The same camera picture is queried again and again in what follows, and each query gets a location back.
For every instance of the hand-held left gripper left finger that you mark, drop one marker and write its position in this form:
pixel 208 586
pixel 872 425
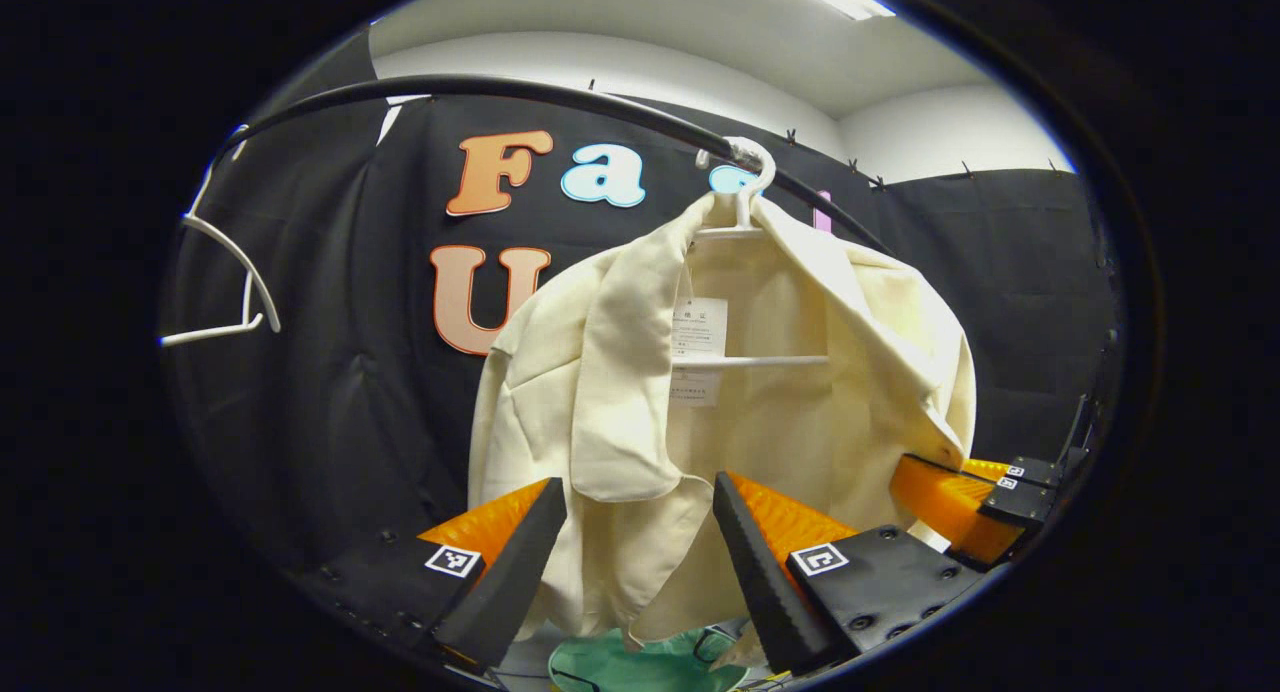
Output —
pixel 515 582

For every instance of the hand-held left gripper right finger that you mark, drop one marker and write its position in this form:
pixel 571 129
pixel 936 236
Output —
pixel 765 582

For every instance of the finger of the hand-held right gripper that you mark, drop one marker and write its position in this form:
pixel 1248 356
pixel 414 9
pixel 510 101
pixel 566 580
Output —
pixel 1035 472
pixel 950 507

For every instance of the green laundry hamper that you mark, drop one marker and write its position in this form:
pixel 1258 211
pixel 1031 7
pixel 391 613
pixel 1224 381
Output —
pixel 640 667

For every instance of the cream button shirt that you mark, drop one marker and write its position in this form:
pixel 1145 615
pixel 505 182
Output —
pixel 800 422

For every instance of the white shirt hanger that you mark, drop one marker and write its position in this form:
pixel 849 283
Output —
pixel 770 361

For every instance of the empty white hanger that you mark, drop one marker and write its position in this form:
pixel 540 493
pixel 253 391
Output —
pixel 215 330

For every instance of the black clothes rack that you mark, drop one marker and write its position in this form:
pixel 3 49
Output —
pixel 480 84

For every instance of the black backdrop cloth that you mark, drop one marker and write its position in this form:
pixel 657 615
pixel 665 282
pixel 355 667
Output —
pixel 350 392

